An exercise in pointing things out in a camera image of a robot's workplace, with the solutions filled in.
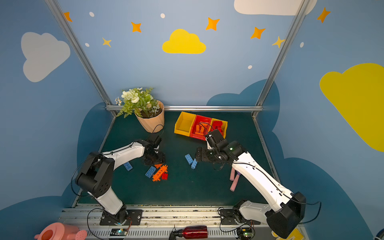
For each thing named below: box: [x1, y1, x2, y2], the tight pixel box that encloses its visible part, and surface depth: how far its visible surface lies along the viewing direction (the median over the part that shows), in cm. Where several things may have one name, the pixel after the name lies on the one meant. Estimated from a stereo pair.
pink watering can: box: [34, 222, 88, 240], surface depth 62 cm
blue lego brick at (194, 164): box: [191, 158, 198, 169], surface depth 93 cm
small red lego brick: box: [161, 173, 169, 180], surface depth 88 cm
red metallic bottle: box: [177, 225, 208, 239], surface depth 69 cm
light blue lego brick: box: [184, 153, 193, 165], surface depth 97 cm
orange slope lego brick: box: [195, 121, 209, 136], surface depth 110 cm
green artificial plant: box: [114, 87, 160, 119], surface depth 92 cm
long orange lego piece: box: [152, 164, 169, 182], surface depth 90 cm
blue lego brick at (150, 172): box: [145, 165, 157, 179], surface depth 90 cm
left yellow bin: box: [174, 111, 197, 137], surface depth 112 cm
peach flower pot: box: [134, 100, 165, 134], surface depth 101 cm
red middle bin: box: [190, 114, 212, 141], surface depth 110 cm
